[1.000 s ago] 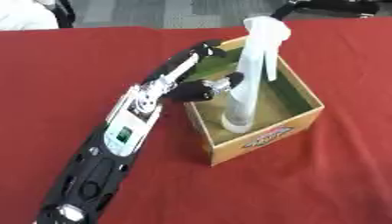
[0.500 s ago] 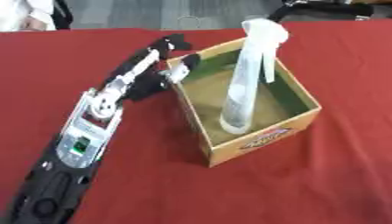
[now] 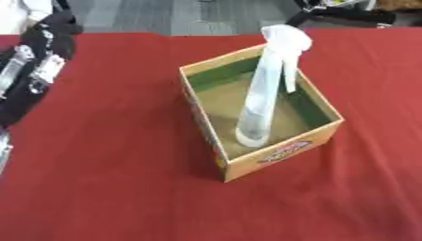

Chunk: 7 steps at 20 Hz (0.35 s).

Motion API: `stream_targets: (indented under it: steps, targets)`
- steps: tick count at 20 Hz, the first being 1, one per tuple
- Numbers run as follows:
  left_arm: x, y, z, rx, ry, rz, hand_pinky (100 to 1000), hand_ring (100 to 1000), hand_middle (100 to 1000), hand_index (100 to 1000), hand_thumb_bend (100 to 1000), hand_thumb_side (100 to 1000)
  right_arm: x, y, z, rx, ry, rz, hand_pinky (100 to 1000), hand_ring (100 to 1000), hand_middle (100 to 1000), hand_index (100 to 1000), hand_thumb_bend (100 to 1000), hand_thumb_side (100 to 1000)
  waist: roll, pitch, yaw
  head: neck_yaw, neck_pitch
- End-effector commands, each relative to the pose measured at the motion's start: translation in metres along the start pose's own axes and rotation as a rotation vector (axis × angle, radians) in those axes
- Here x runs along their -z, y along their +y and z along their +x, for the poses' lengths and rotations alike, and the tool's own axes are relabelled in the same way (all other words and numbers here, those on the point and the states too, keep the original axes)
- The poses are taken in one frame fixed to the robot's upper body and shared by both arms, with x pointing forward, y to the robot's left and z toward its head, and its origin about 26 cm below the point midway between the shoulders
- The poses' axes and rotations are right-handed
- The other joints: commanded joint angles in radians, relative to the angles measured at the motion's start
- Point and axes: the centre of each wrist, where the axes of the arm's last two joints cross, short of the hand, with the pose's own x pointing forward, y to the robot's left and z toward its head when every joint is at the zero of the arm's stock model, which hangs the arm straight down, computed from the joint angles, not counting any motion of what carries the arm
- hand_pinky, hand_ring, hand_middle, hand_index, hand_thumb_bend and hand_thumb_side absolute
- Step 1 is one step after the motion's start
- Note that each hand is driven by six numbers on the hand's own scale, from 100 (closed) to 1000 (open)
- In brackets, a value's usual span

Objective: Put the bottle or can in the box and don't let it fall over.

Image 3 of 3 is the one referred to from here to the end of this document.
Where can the black tripod base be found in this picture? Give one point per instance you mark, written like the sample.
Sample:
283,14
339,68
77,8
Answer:
343,14

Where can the white spray bottle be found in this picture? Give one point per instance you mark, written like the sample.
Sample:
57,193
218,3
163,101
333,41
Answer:
265,94

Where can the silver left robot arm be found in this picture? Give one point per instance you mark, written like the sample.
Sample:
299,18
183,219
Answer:
3,150

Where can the tan cardboard box green inside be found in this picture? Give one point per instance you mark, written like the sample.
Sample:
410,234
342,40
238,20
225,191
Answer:
307,142

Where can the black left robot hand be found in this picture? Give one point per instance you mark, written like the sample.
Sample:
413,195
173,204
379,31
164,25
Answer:
33,81

